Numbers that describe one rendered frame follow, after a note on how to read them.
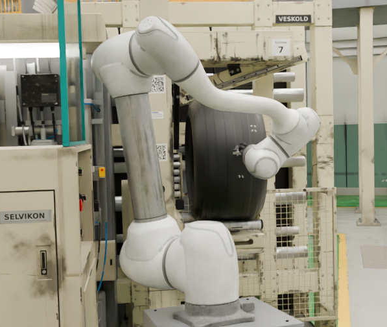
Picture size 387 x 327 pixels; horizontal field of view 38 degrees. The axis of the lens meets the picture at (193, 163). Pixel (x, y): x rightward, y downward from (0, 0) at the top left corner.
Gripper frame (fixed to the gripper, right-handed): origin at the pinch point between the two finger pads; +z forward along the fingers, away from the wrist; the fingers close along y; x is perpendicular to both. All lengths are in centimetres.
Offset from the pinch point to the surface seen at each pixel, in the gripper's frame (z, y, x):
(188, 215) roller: 39, 19, 39
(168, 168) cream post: 21.9, 28.2, 12.2
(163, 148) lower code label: 23.1, 30.2, 3.5
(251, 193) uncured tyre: 3.4, -4.1, 19.7
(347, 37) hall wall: 885, -379, -62
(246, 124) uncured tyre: 8.2, -3.0, -7.6
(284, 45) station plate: 56, -31, -39
